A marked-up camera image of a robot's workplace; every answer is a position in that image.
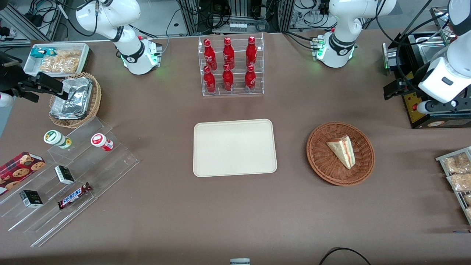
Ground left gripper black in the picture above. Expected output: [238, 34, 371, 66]
[383, 78, 422, 101]

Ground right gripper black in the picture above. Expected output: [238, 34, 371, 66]
[0, 52, 70, 103]

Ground triangular sandwich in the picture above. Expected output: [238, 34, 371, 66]
[326, 135, 356, 170]

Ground aluminium foil tray stack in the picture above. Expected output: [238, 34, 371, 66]
[50, 77, 93, 120]

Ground light tan wicker basket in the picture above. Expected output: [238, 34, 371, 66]
[49, 72, 102, 129]

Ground grey metal rack tray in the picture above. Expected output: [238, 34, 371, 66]
[435, 146, 471, 226]

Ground dark brown wicker basket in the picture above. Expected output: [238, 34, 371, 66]
[306, 121, 375, 186]

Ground cream plastic tray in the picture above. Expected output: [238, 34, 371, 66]
[193, 119, 277, 178]

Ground white plastic bin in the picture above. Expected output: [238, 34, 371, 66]
[23, 43, 91, 77]

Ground clear bag of crackers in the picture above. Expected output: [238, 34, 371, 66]
[38, 49, 82, 73]

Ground teal snack packet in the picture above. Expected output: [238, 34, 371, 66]
[30, 47, 56, 59]

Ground black appliance with yellow label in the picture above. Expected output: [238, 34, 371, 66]
[382, 32, 471, 130]

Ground green lid snack cup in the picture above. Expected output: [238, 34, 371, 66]
[43, 130, 72, 149]

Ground red lid snack cup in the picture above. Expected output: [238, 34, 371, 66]
[91, 133, 114, 152]

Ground red cookie box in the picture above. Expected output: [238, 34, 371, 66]
[0, 151, 46, 196]

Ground small black carton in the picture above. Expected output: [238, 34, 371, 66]
[54, 165, 75, 185]
[19, 190, 44, 209]

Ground clear acrylic stepped stand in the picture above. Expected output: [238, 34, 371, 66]
[0, 116, 140, 248]

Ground Snickers chocolate bar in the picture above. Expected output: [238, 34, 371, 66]
[57, 182, 92, 210]

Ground red cola bottle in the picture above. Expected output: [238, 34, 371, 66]
[245, 36, 258, 68]
[222, 64, 234, 92]
[223, 37, 236, 70]
[203, 39, 218, 71]
[203, 66, 217, 94]
[244, 64, 256, 93]

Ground clear acrylic bottle rack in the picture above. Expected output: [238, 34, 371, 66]
[198, 33, 265, 97]

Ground white power strip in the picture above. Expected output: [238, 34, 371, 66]
[227, 21, 248, 33]

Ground aluminium profile frame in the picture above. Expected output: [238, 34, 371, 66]
[176, 0, 297, 34]
[0, 0, 67, 46]

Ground black cable loop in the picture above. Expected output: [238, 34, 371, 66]
[318, 247, 372, 265]

